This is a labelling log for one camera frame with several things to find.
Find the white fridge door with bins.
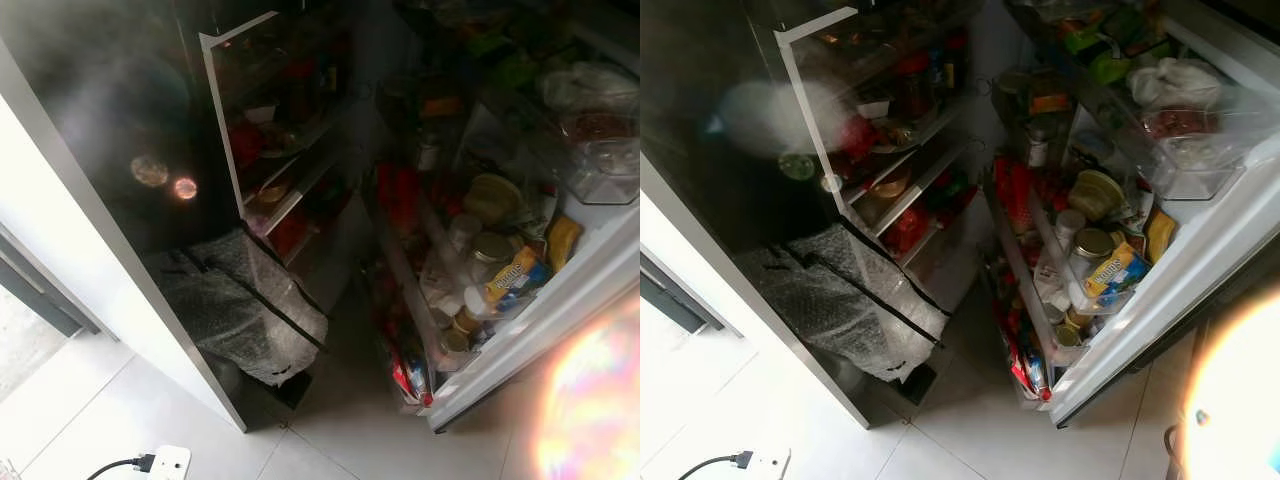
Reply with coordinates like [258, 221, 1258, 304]
[370, 0, 641, 434]
[985, 0, 1280, 430]

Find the white and black fridge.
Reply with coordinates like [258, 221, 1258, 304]
[640, 0, 1280, 432]
[0, 0, 641, 434]

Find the clear plastic food container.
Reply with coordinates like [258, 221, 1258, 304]
[559, 109, 641, 207]
[1139, 104, 1252, 202]

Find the yellow and blue snack packet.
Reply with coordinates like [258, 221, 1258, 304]
[484, 259, 550, 304]
[1082, 242, 1152, 300]

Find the glass jar with gold lid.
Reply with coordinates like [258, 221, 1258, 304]
[1069, 227, 1117, 264]
[469, 231, 517, 267]

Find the round tub with yellow lid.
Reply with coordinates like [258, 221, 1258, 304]
[461, 174, 524, 227]
[1066, 169, 1127, 224]

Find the white plastic bag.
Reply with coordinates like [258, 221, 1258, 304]
[1129, 57, 1227, 110]
[540, 61, 640, 112]

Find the green packet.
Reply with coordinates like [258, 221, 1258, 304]
[489, 49, 542, 87]
[1089, 49, 1137, 84]

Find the grey bubble wrap bag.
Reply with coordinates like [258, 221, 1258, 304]
[734, 223, 950, 384]
[148, 227, 330, 387]

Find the jar with orange label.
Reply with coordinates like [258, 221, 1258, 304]
[1029, 84, 1074, 137]
[419, 94, 467, 143]

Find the large red packet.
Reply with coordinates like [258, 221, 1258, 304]
[374, 164, 422, 237]
[991, 154, 1037, 237]

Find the small red snack packet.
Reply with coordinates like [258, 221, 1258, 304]
[389, 354, 434, 407]
[1009, 344, 1054, 402]

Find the dark sliding door frame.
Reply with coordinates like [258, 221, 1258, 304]
[640, 247, 743, 336]
[0, 224, 102, 342]

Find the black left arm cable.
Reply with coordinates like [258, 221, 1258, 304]
[85, 454, 157, 480]
[677, 451, 754, 480]

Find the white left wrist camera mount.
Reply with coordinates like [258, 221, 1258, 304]
[145, 445, 192, 480]
[745, 448, 792, 480]

